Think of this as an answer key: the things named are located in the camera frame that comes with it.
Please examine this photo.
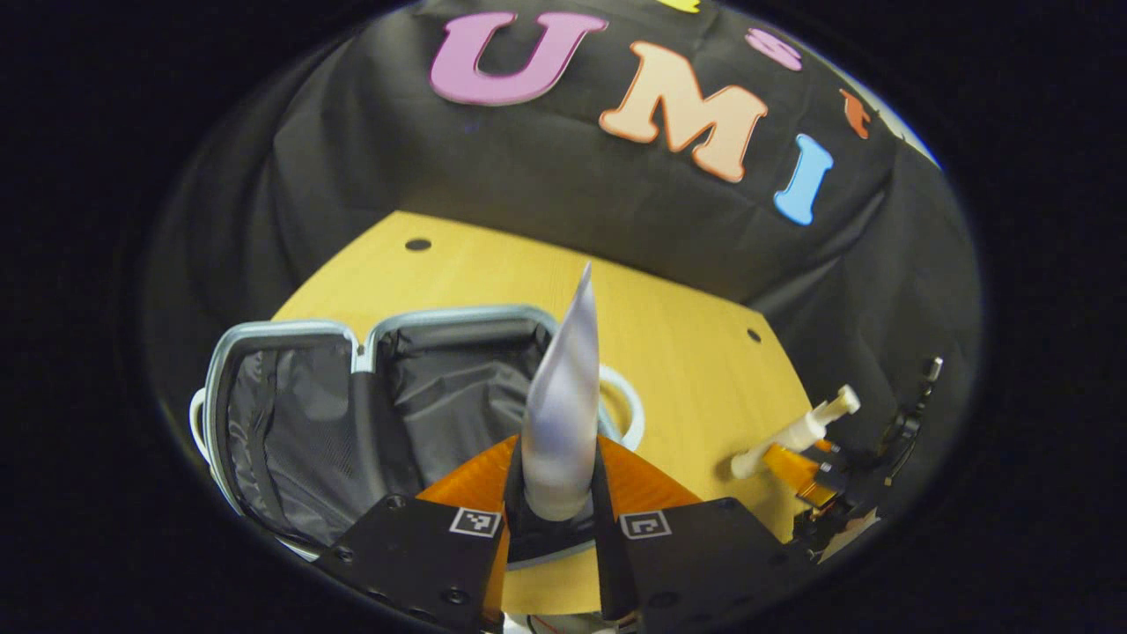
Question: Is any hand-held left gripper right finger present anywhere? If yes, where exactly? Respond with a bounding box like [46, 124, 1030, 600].
[590, 434, 798, 624]

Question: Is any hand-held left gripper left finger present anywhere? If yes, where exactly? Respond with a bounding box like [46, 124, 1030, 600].
[315, 434, 527, 633]

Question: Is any white pump bottle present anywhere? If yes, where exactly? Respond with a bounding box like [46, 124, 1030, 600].
[731, 384, 862, 481]

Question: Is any light blue suitcase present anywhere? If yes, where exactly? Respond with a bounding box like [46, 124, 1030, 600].
[188, 304, 646, 564]

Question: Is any white cone-shaped tube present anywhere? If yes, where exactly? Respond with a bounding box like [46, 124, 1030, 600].
[519, 260, 602, 522]

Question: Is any black backdrop cloth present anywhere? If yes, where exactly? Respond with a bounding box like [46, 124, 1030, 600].
[145, 0, 983, 547]

